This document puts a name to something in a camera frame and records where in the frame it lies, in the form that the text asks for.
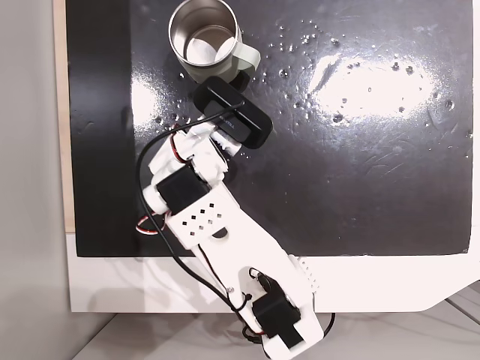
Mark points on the pale green steel-lined mug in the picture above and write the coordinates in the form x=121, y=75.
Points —
x=204, y=37

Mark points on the black glossy table mat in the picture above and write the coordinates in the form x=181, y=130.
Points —
x=337, y=168

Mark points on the black oval camera box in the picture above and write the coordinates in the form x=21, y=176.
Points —
x=234, y=112

